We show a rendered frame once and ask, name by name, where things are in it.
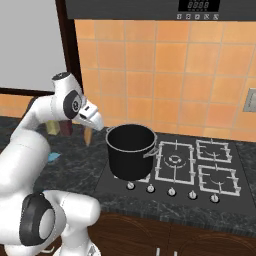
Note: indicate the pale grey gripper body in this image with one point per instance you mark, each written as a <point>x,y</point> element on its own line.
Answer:
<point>96,122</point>

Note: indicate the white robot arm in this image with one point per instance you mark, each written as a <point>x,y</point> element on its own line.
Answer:
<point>30,156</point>

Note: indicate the black cooking pot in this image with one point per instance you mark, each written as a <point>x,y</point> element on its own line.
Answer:
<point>130,156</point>

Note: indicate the tan wooden stick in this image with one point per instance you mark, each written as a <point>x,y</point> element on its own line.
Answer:
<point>88,136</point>

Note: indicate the dark red block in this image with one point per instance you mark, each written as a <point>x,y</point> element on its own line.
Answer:
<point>66,128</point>

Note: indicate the yellow-green block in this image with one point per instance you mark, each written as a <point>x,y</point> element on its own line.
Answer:
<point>52,128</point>

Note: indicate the blue flat object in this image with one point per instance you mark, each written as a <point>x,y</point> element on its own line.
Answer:
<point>53,157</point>

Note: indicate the silver hob knob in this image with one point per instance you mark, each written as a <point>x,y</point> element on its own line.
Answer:
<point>214,198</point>
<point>192,194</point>
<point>172,191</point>
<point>130,185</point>
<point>150,189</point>

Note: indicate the large grey burner grate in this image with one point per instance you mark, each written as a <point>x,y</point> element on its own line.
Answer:
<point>191,166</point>

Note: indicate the black gas hob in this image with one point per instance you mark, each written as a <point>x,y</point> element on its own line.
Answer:
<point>186,186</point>

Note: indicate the small grey burner grate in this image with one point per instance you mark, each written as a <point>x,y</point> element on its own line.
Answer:
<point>213,143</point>
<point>218,168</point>

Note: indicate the brown cupboard door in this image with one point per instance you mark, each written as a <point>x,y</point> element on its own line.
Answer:
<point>130,236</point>
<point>213,243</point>

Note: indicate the grey window with dark frame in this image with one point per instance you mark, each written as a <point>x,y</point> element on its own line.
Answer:
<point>30,40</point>

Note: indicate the grey wall socket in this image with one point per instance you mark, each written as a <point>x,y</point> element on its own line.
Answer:
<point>250,100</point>

